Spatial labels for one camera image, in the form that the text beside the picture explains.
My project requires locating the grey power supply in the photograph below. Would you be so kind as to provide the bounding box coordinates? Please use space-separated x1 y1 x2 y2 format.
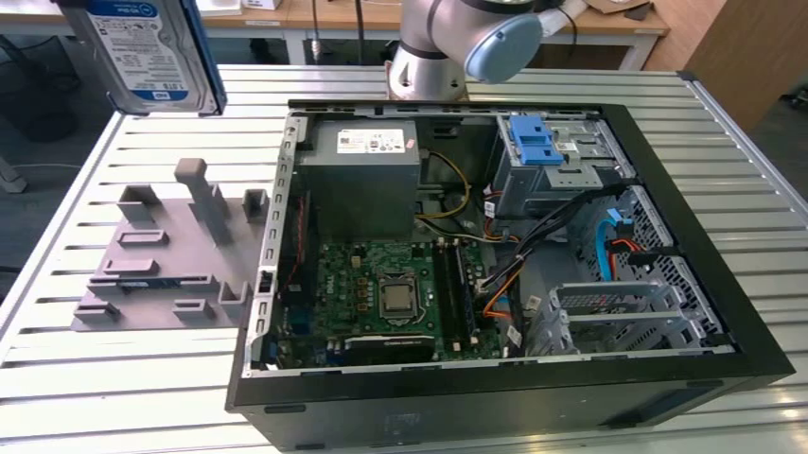
295 117 423 242

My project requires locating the black wire bundle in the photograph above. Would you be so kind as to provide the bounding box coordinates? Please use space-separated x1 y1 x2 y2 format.
484 186 626 297

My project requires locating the black RAM stick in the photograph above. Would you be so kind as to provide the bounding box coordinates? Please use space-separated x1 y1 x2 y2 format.
432 241 460 350

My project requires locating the wooden cabinet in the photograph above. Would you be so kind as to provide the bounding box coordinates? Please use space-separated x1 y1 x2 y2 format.
642 0 808 133

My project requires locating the black mesh bin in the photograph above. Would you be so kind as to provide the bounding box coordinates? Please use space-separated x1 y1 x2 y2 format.
0 35 82 143

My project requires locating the yellow wire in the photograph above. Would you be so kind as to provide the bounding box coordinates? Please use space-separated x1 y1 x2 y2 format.
415 150 472 221

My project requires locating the grey disk bay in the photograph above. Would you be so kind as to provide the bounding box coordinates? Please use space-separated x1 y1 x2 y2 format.
532 281 725 356

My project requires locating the red orange power wire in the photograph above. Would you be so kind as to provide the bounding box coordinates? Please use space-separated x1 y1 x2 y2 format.
603 238 681 266

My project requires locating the grey optical drive cage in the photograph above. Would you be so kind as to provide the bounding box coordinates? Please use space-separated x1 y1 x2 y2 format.
491 113 635 221

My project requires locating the wooden desk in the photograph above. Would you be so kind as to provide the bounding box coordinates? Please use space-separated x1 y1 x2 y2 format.
0 0 671 70

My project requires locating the blue data wire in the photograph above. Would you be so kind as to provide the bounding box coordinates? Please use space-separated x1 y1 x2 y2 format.
591 207 632 285

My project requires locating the green motherboard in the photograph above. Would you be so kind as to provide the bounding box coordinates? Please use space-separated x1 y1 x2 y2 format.
276 238 506 368

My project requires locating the brown cardboard piece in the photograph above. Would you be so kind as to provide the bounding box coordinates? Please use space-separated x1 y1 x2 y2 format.
586 0 651 20

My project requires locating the blue drive latch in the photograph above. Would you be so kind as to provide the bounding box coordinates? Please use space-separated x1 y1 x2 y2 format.
508 115 566 166

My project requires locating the grey parts rack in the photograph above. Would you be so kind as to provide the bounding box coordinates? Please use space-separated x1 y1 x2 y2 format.
69 158 272 333

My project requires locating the hard disk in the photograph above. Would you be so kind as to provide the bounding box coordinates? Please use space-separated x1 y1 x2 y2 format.
65 0 228 117

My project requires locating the silver CPU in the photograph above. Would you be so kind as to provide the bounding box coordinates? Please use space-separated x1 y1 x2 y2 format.
377 281 417 316

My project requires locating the red black twisted wire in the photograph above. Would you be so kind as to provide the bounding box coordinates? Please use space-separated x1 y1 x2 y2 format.
296 192 311 266

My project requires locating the black graphics card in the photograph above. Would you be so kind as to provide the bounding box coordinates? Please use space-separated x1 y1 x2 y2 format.
343 333 436 365

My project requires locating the green RAM stick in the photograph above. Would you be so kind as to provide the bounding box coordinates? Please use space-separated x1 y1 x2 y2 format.
117 278 190 289

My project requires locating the black PC case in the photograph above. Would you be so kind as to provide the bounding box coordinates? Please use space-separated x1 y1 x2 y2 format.
224 97 795 451

